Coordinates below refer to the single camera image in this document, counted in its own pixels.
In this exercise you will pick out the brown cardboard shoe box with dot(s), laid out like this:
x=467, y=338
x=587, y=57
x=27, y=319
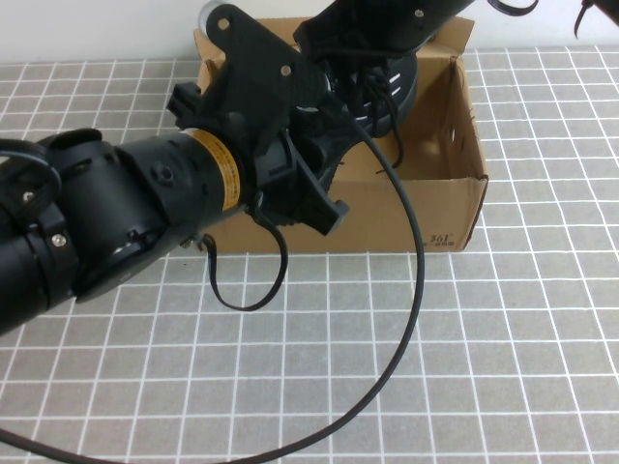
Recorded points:
x=377, y=217

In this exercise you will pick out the grey white grid tablecloth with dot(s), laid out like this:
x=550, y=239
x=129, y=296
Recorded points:
x=483, y=362

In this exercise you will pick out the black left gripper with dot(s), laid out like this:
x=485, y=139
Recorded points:
x=266, y=183

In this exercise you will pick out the black knit sneaker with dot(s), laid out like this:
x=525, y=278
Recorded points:
x=387, y=96

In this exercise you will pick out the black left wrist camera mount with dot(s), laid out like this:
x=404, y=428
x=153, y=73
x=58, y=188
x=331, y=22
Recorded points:
x=261, y=63

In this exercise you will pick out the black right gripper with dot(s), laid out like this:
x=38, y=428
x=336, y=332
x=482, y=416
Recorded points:
x=396, y=24

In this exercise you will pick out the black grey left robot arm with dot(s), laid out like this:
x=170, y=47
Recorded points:
x=97, y=203

